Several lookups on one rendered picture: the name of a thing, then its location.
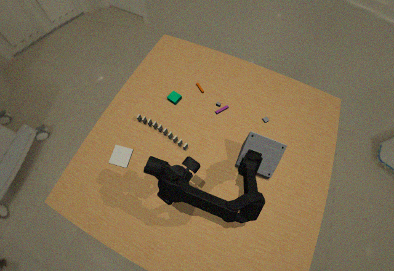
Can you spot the green block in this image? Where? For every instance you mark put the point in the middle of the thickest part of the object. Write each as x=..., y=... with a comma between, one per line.
x=174, y=97

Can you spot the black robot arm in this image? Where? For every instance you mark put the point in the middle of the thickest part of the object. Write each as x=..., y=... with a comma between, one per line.
x=174, y=186

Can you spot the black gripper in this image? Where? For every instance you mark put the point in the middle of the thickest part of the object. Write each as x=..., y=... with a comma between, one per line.
x=192, y=165

